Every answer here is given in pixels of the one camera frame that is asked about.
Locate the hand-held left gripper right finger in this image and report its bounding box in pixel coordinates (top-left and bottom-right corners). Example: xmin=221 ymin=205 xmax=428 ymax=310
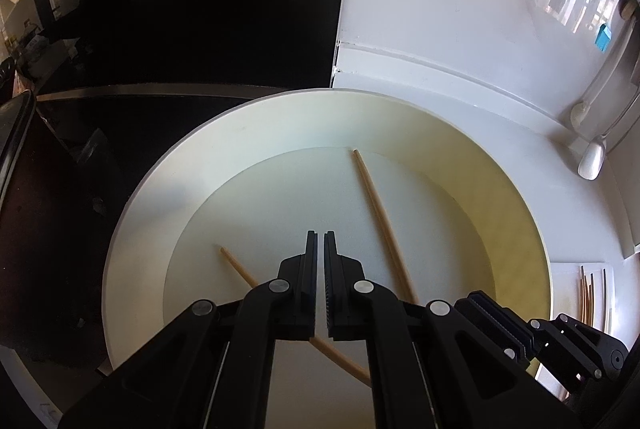
xmin=325 ymin=231 xmax=581 ymax=429

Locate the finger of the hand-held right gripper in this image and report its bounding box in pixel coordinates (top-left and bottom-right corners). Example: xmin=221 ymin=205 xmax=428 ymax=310
xmin=470 ymin=291 xmax=538 ymax=347
xmin=452 ymin=296 xmax=531 ymax=362

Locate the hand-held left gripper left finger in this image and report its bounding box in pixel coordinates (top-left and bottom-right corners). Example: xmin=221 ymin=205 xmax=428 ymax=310
xmin=59 ymin=231 xmax=318 ymax=429

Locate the white round plate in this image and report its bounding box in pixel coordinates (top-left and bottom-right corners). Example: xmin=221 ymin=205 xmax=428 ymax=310
xmin=102 ymin=88 xmax=553 ymax=429

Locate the black glass cooktop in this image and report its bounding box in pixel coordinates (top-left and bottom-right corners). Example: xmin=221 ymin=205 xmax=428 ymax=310
xmin=0 ymin=0 xmax=353 ymax=380

